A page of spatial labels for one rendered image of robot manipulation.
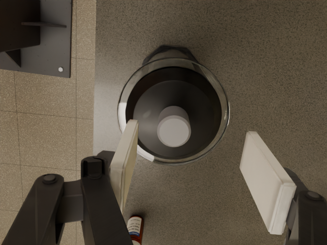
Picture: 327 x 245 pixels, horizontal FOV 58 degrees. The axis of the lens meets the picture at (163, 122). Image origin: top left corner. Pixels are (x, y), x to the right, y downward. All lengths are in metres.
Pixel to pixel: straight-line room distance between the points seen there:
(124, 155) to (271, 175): 0.08
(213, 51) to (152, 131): 0.26
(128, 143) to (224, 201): 0.46
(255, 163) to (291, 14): 0.37
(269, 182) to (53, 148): 1.57
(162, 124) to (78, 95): 1.32
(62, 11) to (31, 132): 0.64
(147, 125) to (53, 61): 1.28
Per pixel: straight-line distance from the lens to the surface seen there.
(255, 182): 0.19
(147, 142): 0.28
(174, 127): 0.24
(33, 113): 1.66
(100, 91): 0.52
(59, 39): 1.51
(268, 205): 0.17
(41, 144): 1.71
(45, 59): 1.55
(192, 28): 0.50
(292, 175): 0.18
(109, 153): 0.17
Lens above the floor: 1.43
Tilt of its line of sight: 71 degrees down
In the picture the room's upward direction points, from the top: 177 degrees counter-clockwise
